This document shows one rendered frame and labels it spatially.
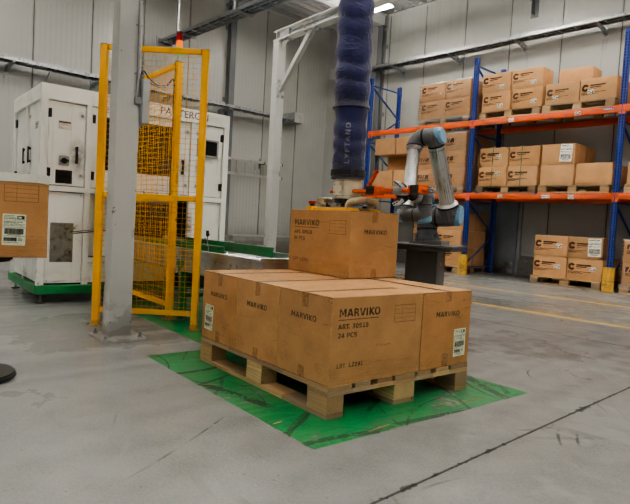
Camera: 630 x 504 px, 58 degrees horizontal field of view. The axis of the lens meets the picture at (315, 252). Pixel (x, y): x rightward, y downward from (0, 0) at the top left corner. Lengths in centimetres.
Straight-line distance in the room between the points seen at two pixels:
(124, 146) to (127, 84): 41
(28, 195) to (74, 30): 999
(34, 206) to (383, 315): 176
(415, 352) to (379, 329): 30
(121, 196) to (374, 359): 215
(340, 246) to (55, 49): 999
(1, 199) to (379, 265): 205
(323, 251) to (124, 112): 165
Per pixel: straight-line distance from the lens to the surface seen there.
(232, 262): 406
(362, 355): 265
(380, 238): 346
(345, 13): 379
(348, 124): 360
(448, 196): 411
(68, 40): 1281
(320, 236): 350
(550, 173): 1081
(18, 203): 305
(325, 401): 257
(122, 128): 408
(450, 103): 1204
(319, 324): 255
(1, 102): 1220
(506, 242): 1251
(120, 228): 405
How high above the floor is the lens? 87
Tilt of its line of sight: 3 degrees down
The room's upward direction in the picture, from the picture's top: 3 degrees clockwise
